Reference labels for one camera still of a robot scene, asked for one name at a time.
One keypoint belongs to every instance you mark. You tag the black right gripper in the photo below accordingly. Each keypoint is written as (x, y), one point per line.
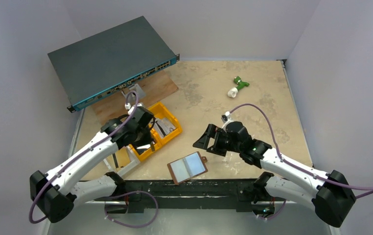
(217, 142)

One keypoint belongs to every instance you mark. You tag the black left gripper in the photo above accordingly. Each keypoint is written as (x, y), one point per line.
(146, 135)

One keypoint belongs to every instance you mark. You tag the brown leather card holder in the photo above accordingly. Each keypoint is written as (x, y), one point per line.
(187, 167)

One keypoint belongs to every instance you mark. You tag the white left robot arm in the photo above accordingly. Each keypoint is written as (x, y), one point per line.
(55, 193)

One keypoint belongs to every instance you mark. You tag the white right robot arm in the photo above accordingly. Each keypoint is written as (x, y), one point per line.
(322, 192)

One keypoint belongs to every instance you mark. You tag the yellow bin with black cards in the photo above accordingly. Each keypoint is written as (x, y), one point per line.
(147, 145)

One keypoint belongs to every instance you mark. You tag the top silver magnetic stripe card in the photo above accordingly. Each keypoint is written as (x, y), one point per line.
(164, 127)

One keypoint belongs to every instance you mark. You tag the white bin with gold cards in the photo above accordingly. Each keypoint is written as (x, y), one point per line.
(123, 161)

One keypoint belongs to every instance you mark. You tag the yellow bin with silver cards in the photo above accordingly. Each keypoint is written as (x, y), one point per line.
(160, 111)

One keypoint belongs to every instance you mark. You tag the plywood board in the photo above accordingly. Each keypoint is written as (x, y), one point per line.
(157, 87)

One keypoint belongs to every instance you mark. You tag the green and white plastic fitting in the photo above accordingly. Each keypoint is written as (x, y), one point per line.
(240, 84)

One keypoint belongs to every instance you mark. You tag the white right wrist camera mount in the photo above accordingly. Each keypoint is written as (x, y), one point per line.
(226, 119)

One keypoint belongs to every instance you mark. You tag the grey metal bracket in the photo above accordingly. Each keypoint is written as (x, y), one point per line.
(131, 97)

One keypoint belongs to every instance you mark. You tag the black metal base rail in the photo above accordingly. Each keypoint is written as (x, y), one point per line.
(241, 195)

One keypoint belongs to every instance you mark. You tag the grey network switch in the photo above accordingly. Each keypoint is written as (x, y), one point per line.
(105, 63)

